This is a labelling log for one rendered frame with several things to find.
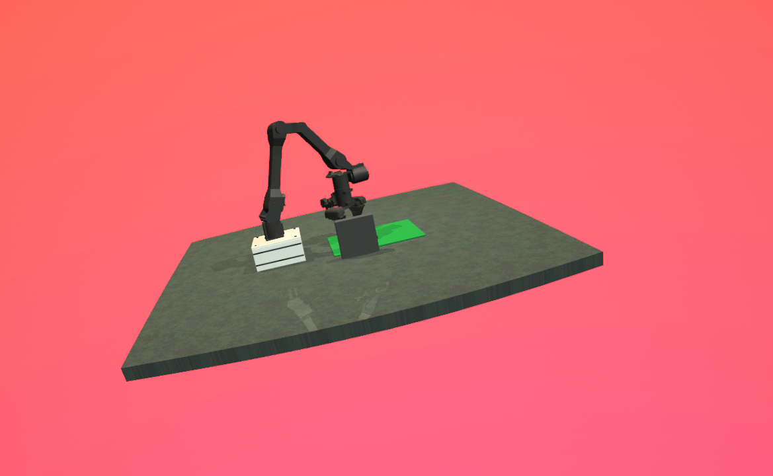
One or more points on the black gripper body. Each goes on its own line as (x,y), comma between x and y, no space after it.
(344,201)

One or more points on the green circuit board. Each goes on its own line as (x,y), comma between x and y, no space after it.
(387,234)

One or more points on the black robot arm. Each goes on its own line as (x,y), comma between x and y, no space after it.
(274,200)

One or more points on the black computer fan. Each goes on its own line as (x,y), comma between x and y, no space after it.
(357,235)

